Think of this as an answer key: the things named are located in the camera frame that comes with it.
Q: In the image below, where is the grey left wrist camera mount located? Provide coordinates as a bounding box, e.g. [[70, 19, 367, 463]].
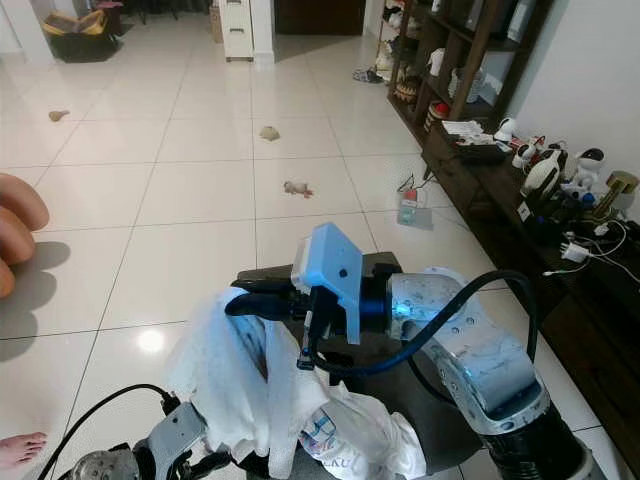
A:
[[145, 402, 206, 479]]

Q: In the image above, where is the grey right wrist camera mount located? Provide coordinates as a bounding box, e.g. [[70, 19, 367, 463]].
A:
[[290, 222, 364, 346]]

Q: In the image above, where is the white black penguin figurine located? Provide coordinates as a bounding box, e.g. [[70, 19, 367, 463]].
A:
[[523, 155, 566, 199]]

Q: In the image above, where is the small clear box red part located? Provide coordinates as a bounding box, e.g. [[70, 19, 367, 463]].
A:
[[397, 188, 421, 226]]

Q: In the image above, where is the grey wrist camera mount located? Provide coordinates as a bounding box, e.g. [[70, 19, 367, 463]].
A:
[[145, 402, 206, 479], [290, 222, 364, 346]]

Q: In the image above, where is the white astronaut figurine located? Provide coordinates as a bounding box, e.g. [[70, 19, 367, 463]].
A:
[[570, 148, 606, 191]]

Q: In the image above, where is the dark wooden sideboard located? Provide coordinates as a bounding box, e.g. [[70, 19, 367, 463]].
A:
[[385, 95, 640, 381]]

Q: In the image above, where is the small white robot figurine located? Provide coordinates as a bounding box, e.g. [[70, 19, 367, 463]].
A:
[[495, 118, 521, 144]]

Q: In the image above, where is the gold trophy ornament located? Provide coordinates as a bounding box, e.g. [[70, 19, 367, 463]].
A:
[[603, 170, 639, 216]]

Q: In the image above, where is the white drawer cabinet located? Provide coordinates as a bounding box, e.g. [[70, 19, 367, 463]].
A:
[[218, 0, 273, 63]]

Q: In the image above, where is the red white figurine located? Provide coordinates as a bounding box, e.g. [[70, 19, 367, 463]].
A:
[[515, 140, 541, 169]]

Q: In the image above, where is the tall dark wooden shelf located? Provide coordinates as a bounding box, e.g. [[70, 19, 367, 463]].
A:
[[380, 0, 551, 126]]

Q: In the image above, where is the white waffle garment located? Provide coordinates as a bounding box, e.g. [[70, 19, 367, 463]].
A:
[[160, 288, 321, 479]]

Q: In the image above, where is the white papers stack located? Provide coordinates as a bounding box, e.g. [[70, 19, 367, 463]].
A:
[[443, 120, 486, 139]]

